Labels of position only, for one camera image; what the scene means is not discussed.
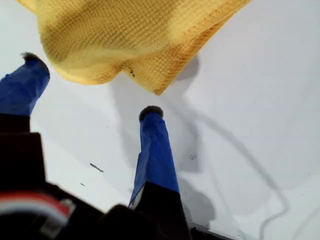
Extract yellow square towel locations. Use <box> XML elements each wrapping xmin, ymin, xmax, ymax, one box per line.
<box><xmin>16</xmin><ymin>0</ymin><xmax>252</xmax><ymax>96</ymax></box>

